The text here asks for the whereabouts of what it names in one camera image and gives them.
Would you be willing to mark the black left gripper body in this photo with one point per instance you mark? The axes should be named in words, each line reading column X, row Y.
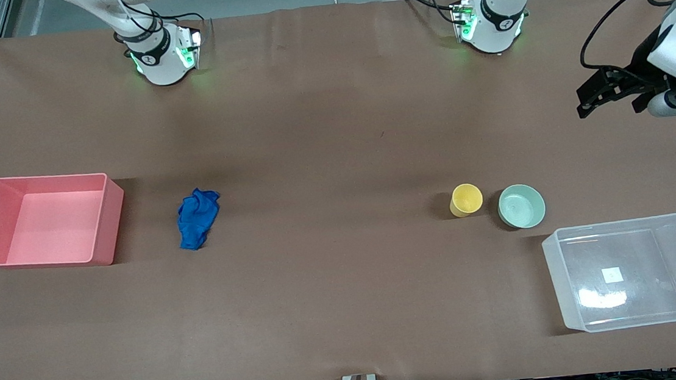
column 644, row 68

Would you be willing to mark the mint green bowl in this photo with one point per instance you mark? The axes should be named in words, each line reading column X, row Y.
column 521, row 206

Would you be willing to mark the yellow plastic cup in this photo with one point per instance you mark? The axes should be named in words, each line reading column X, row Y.
column 466, row 200

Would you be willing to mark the blue cloth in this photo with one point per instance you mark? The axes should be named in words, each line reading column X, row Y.
column 196, row 217

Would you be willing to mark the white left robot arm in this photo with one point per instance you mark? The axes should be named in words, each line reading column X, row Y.
column 495, row 23

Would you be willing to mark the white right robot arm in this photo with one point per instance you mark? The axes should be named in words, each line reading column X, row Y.
column 161, row 61

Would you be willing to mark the clear plastic box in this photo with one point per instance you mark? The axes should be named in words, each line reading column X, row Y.
column 633, row 274

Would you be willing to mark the pink plastic bin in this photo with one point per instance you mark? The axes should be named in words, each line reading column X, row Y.
column 54, row 230

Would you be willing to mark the white square label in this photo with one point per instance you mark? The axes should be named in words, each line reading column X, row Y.
column 612, row 275

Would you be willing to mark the brown table cover sheet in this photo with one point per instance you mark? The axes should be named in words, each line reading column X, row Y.
column 320, row 124

